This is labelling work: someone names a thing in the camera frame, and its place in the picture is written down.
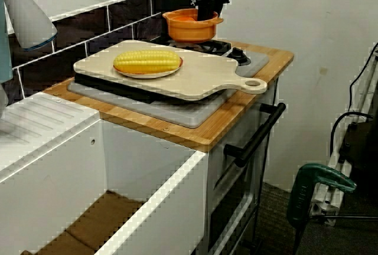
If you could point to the wooden countertop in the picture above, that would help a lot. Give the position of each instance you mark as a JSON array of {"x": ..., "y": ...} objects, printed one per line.
[{"x": 230, "y": 119}]

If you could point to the teal box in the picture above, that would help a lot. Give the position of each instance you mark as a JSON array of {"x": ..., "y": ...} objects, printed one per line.
[{"x": 4, "y": 45}]

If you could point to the white toy oven front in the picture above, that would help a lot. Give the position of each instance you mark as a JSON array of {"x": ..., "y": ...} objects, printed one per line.
[{"x": 230, "y": 202}]

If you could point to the red round plate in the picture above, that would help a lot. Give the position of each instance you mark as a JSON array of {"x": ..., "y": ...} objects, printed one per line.
[{"x": 141, "y": 75}]

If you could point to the grey toy faucet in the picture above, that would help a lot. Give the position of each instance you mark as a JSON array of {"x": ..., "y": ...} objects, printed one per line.
[{"x": 3, "y": 98}]

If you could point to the silver aluminium rail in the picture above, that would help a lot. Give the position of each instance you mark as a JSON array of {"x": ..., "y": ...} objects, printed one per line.
[{"x": 336, "y": 178}]

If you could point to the brown cardboard sheet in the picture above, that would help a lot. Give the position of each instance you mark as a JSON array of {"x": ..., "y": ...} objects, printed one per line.
[{"x": 103, "y": 216}]

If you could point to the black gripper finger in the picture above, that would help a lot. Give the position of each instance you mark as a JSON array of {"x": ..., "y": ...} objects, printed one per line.
[
  {"x": 214, "y": 8},
  {"x": 203, "y": 10}
]

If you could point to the light wooden cutting board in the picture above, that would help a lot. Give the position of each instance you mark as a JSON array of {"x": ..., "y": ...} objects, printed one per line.
[{"x": 200, "y": 75}]

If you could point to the black device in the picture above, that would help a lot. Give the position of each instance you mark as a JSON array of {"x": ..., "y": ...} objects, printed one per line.
[{"x": 363, "y": 145}]

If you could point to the black burner grate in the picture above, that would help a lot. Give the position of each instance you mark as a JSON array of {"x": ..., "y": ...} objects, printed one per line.
[{"x": 218, "y": 47}]

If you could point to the yellow toy corn cob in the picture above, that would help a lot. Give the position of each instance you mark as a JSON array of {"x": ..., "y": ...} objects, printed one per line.
[{"x": 147, "y": 60}]

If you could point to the orange toy pot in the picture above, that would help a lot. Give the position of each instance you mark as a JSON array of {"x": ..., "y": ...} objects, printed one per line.
[{"x": 192, "y": 30}]

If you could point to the white toy sink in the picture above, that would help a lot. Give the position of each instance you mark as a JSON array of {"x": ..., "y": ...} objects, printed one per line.
[{"x": 147, "y": 207}]

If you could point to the green clamp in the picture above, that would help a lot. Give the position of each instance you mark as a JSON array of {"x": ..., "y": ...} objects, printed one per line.
[{"x": 307, "y": 184}]

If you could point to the black stove knob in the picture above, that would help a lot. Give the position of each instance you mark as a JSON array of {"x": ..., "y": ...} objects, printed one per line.
[{"x": 237, "y": 55}]

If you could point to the grey toy stove top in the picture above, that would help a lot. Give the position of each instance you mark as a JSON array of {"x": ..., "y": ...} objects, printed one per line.
[{"x": 177, "y": 113}]

